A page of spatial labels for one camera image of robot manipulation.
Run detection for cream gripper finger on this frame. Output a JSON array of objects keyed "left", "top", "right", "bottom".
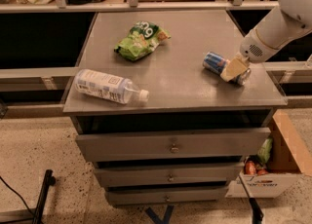
[{"left": 220, "top": 53, "right": 250, "bottom": 82}]

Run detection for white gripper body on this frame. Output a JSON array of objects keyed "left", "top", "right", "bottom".
[{"left": 240, "top": 29, "right": 278, "bottom": 63}]

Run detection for red bull can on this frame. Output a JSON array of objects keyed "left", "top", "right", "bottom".
[{"left": 203, "top": 52, "right": 251, "bottom": 86}]

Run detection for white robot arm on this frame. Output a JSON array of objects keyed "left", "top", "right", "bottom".
[{"left": 220, "top": 0, "right": 312, "bottom": 82}]

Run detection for clear plastic water bottle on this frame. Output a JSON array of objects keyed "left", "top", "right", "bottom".
[{"left": 74, "top": 69, "right": 149, "bottom": 104}]

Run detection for top grey drawer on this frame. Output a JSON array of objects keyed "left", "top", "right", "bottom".
[{"left": 76, "top": 128, "right": 270, "bottom": 162}]

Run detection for grey drawer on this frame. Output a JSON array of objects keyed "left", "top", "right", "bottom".
[
  {"left": 105, "top": 186, "right": 227, "bottom": 205},
  {"left": 76, "top": 128, "right": 270, "bottom": 162},
  {"left": 95, "top": 163, "right": 243, "bottom": 187}
]

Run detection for grey drawer cabinet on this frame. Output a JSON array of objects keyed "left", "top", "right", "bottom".
[{"left": 63, "top": 10, "right": 286, "bottom": 193}]

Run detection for green snack bag in box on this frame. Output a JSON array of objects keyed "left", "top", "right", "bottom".
[{"left": 257, "top": 137, "right": 273, "bottom": 164}]

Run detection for green chip bag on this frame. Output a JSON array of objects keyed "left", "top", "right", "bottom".
[{"left": 114, "top": 20, "right": 171, "bottom": 61}]

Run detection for cardboard box with snacks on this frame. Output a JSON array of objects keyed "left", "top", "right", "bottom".
[{"left": 225, "top": 110, "right": 312, "bottom": 199}]

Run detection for orange snack packs in box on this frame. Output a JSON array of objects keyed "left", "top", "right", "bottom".
[{"left": 244, "top": 161, "right": 268, "bottom": 175}]

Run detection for middle grey drawer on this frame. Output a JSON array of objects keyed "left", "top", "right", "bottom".
[{"left": 95, "top": 163, "right": 243, "bottom": 187}]

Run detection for black stand leg right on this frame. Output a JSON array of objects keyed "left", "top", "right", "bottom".
[{"left": 239, "top": 173, "right": 264, "bottom": 224}]

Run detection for black stand leg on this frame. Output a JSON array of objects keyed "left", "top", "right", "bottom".
[
  {"left": 239, "top": 173, "right": 264, "bottom": 224},
  {"left": 32, "top": 169, "right": 56, "bottom": 224}
]

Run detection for bottom grey drawer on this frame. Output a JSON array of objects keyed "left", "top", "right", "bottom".
[{"left": 105, "top": 186, "right": 227, "bottom": 205}]

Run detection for black stand leg left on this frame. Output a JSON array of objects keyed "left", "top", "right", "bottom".
[{"left": 32, "top": 169, "right": 56, "bottom": 224}]

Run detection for black cable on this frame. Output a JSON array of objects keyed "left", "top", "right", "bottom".
[{"left": 0, "top": 175, "right": 35, "bottom": 217}]

